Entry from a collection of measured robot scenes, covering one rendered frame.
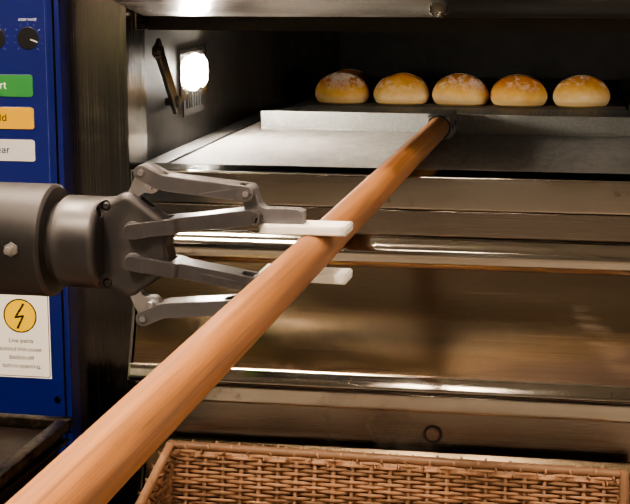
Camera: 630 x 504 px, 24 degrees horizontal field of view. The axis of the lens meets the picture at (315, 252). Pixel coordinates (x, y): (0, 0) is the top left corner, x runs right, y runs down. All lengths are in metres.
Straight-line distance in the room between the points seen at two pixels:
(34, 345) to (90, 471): 1.17
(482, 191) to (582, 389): 0.25
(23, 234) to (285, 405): 0.67
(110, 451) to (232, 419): 1.13
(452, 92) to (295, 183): 0.91
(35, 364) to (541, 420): 0.61
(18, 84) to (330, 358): 0.49
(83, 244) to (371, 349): 0.63
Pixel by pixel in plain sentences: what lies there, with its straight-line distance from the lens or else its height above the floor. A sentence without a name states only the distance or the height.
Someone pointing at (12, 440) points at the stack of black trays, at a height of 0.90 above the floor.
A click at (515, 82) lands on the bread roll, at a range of 2.57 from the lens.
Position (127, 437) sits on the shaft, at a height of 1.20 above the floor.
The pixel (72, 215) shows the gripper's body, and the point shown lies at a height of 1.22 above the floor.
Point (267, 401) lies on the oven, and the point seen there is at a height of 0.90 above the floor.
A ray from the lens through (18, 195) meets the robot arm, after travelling 1.19.
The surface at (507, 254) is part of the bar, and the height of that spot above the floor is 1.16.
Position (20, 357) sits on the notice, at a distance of 1.81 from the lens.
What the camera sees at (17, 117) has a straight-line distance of 1.75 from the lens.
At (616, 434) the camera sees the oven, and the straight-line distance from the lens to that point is 1.74.
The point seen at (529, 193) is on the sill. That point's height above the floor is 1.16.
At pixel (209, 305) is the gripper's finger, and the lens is 1.16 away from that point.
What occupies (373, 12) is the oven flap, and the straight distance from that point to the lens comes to 1.68.
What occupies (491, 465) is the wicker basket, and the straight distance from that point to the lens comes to 1.71.
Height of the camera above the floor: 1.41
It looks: 11 degrees down
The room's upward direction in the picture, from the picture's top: straight up
